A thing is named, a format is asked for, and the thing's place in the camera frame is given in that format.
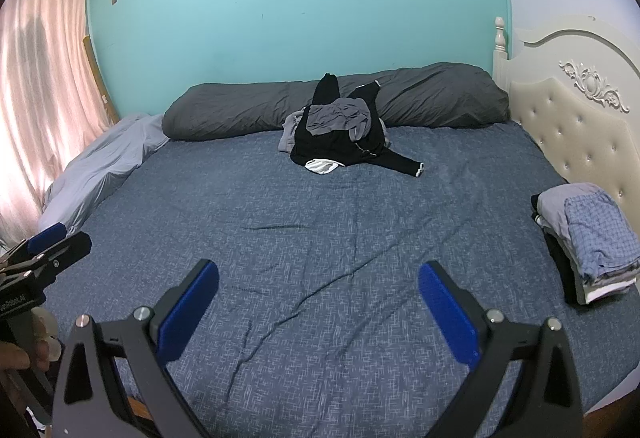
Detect grey shorts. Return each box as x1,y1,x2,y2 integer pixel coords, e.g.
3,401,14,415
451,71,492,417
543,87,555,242
305,98,372,143

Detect white folded garment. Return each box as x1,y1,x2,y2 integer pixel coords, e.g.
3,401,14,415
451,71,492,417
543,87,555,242
580,275,638,305

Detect person's left hand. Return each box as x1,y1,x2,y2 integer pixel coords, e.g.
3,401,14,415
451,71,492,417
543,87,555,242
0,340,52,373

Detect blue patterned bed cover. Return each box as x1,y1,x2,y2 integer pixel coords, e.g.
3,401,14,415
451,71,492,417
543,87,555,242
30,120,640,438

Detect pink curtain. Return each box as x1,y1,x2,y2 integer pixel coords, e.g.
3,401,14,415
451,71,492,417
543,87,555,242
0,0,121,251

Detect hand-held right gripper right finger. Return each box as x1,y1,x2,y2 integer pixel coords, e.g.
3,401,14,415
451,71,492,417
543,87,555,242
417,260,586,438

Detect blue plaid folded shorts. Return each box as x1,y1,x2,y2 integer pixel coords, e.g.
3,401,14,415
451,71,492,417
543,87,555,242
564,194,640,281

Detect black long-sleeve garment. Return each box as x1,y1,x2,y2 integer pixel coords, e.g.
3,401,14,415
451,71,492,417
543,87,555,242
290,72,426,179

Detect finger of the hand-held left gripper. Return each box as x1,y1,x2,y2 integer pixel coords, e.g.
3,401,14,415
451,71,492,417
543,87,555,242
22,231,93,287
0,222,68,265

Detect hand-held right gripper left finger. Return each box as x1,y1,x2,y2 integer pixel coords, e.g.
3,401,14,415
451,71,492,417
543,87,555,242
50,259,221,438

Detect wooden window trim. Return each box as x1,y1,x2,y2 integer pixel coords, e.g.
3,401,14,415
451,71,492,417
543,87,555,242
81,34,121,125

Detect cream tufted headboard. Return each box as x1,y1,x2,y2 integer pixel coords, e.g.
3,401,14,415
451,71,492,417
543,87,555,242
492,15,640,239

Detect light grey-blue blanket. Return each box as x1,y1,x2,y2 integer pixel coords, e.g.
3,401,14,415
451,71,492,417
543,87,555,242
37,113,171,236

